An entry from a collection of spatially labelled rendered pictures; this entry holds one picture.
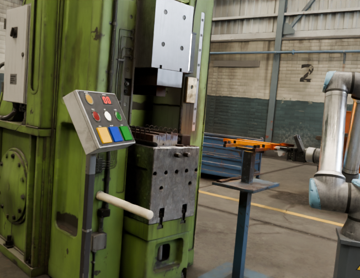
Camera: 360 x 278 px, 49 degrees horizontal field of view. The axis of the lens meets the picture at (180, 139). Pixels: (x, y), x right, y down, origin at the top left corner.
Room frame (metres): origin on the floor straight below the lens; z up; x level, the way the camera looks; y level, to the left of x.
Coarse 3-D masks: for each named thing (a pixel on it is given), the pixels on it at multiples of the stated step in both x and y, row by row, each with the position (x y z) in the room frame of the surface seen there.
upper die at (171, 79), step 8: (136, 72) 2.42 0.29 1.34; (144, 72) 2.36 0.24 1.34; (152, 72) 2.31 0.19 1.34; (160, 72) 2.29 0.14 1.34; (168, 72) 2.34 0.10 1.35; (176, 72) 2.38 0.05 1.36; (136, 80) 2.41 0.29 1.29; (144, 80) 2.36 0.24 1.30; (152, 80) 2.31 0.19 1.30; (160, 80) 2.30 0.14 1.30; (168, 80) 2.34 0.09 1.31; (176, 80) 2.38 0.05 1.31
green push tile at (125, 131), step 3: (120, 126) 1.92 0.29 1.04; (123, 126) 1.94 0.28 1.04; (126, 126) 1.97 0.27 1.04; (120, 129) 1.91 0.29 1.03; (123, 129) 1.93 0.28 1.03; (126, 129) 1.96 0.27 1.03; (123, 132) 1.91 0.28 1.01; (126, 132) 1.94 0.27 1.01; (129, 132) 1.97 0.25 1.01; (123, 135) 1.91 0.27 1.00; (126, 135) 1.93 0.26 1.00; (129, 135) 1.96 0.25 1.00; (126, 138) 1.92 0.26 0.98; (129, 138) 1.94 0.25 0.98; (132, 138) 1.97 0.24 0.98
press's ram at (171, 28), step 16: (144, 0) 2.32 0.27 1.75; (160, 0) 2.26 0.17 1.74; (144, 16) 2.31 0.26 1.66; (160, 16) 2.27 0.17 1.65; (176, 16) 2.36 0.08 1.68; (192, 16) 2.45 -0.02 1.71; (144, 32) 2.30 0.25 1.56; (160, 32) 2.28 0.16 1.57; (176, 32) 2.36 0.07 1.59; (144, 48) 2.30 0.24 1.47; (160, 48) 2.28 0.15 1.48; (176, 48) 2.37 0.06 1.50; (144, 64) 2.29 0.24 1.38; (160, 64) 2.29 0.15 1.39; (176, 64) 2.38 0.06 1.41
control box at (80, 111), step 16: (80, 96) 1.74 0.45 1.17; (96, 96) 1.86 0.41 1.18; (112, 96) 2.01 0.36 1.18; (80, 112) 1.72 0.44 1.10; (96, 112) 1.79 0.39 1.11; (112, 112) 1.93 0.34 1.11; (80, 128) 1.72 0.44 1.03; (128, 128) 2.00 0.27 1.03; (96, 144) 1.69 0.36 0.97; (112, 144) 1.79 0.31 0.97; (128, 144) 1.93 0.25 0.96
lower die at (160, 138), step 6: (132, 132) 2.42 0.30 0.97; (138, 132) 2.38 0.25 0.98; (144, 132) 2.41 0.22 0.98; (150, 132) 2.37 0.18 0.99; (156, 132) 2.37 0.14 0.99; (162, 132) 2.37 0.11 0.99; (138, 138) 2.37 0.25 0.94; (150, 138) 2.29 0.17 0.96; (156, 138) 2.30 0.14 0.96; (162, 138) 2.33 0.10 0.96; (168, 138) 2.37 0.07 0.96; (174, 138) 2.40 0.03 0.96; (162, 144) 2.33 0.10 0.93; (168, 144) 2.37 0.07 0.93; (174, 144) 2.40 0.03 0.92
